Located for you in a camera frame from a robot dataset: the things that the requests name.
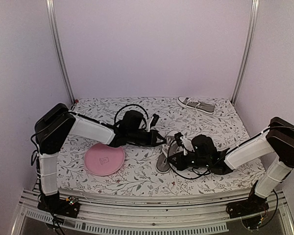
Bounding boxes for grey sneaker with red sole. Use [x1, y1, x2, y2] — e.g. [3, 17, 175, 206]
[156, 130, 181, 173]

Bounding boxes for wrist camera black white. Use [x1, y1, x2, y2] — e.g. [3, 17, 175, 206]
[146, 114, 159, 132]
[174, 132, 188, 156]

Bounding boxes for floral patterned table mat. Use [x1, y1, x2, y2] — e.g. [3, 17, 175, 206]
[56, 97, 265, 197]

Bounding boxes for right aluminium frame post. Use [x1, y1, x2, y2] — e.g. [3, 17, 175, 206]
[231, 0, 260, 107]

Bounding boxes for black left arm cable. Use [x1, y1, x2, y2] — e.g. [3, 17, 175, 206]
[114, 104, 148, 126]

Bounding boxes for pink plastic plate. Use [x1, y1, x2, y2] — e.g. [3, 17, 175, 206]
[84, 143, 125, 176]

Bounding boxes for aluminium frame post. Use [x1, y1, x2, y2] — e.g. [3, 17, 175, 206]
[231, 0, 260, 107]
[46, 0, 75, 105]

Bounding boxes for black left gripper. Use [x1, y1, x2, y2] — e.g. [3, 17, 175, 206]
[128, 129, 167, 147]

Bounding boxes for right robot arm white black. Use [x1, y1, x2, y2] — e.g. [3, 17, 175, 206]
[163, 117, 294, 218]

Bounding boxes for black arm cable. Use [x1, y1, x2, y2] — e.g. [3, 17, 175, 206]
[173, 162, 211, 181]
[114, 104, 148, 126]

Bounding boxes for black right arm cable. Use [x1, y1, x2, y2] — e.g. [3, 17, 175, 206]
[173, 162, 211, 181]

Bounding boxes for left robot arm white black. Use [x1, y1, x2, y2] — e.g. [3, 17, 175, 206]
[30, 103, 167, 218]

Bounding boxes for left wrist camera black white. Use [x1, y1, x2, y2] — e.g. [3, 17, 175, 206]
[146, 114, 159, 132]

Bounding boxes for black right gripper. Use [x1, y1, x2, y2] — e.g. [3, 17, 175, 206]
[167, 151, 210, 171]

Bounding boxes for left aluminium frame post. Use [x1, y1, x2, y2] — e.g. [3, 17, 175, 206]
[46, 0, 75, 105]

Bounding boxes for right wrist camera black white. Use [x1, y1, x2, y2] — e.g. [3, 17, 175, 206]
[174, 132, 188, 156]

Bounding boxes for aluminium front rail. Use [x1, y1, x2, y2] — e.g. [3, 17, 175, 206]
[10, 190, 294, 235]

